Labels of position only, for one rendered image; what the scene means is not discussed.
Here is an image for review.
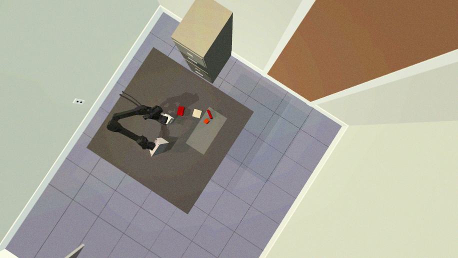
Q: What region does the red rectangular block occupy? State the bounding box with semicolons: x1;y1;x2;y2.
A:
177;106;185;116

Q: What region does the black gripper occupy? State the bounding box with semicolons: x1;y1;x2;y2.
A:
153;115;168;124

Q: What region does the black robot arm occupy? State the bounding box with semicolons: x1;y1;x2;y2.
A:
107;105;163;151

